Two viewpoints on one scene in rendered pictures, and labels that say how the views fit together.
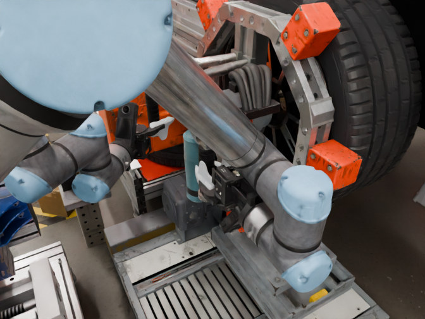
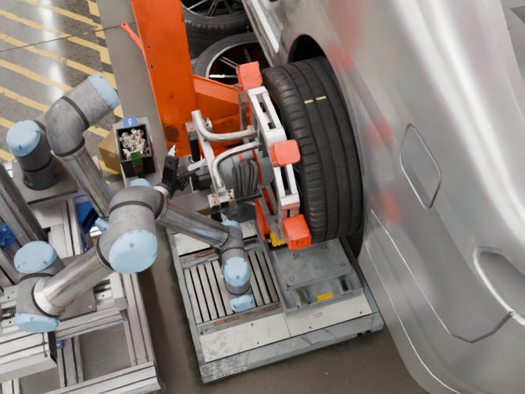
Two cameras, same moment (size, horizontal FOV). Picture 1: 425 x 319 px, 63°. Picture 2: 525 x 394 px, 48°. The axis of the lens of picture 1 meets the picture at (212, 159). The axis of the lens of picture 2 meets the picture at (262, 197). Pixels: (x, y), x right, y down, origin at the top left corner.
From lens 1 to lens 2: 1.34 m
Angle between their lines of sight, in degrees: 22
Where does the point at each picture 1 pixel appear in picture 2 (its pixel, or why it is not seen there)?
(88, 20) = (133, 259)
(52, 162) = not seen: hidden behind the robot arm
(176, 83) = (173, 226)
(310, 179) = (237, 267)
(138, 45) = (146, 261)
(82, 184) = not seen: hidden behind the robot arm
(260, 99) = (248, 191)
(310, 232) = (236, 288)
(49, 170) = not seen: hidden behind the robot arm
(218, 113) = (196, 232)
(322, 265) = (244, 302)
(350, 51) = (309, 170)
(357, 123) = (312, 213)
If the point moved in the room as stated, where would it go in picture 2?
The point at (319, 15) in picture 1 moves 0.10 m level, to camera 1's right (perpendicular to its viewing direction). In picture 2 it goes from (285, 152) to (317, 157)
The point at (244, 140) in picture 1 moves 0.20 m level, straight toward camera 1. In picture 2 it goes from (212, 239) to (187, 298)
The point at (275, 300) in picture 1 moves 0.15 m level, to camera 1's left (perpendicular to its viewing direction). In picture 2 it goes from (289, 293) to (256, 287)
